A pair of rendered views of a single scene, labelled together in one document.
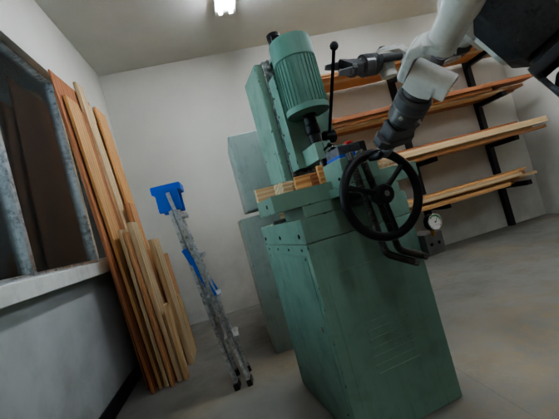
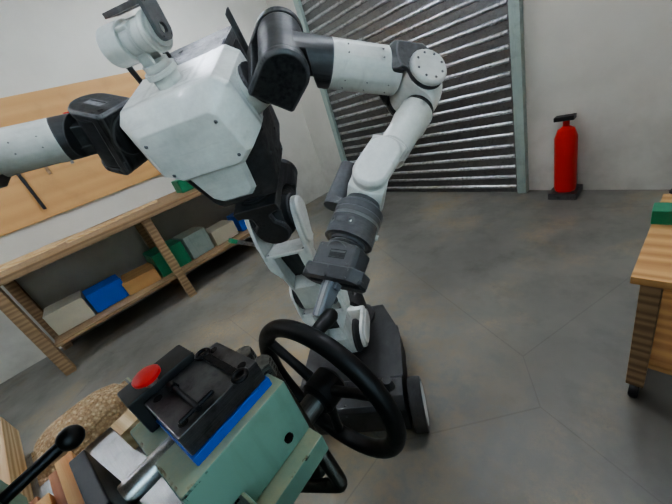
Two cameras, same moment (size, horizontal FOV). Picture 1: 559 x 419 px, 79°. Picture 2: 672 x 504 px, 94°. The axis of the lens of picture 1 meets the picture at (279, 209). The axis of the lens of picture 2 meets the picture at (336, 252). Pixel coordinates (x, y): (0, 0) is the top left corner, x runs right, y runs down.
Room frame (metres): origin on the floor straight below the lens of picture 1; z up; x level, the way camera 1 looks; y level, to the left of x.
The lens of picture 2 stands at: (1.13, 0.06, 1.22)
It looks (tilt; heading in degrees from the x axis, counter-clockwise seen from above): 26 degrees down; 243
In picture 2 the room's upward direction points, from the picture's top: 20 degrees counter-clockwise
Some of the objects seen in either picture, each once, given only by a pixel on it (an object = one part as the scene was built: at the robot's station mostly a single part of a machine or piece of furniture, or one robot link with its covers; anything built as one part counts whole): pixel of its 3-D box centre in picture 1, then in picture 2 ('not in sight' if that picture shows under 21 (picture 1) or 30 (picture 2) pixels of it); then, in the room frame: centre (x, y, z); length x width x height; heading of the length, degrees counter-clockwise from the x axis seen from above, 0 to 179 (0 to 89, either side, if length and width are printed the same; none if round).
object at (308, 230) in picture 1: (324, 220); not in sight; (1.48, -0.18, 0.76); 0.57 x 0.45 x 0.09; 17
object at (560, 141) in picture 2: not in sight; (565, 157); (-1.47, -1.02, 0.30); 0.19 x 0.18 x 0.60; 9
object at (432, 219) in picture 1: (432, 224); not in sight; (1.24, -0.53, 0.65); 0.06 x 0.04 x 0.08; 107
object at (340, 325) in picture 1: (349, 309); not in sight; (1.48, -0.18, 0.36); 0.58 x 0.45 x 0.71; 17
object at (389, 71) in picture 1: (383, 63); not in sight; (1.39, -0.57, 1.32); 0.11 x 0.11 x 0.11; 18
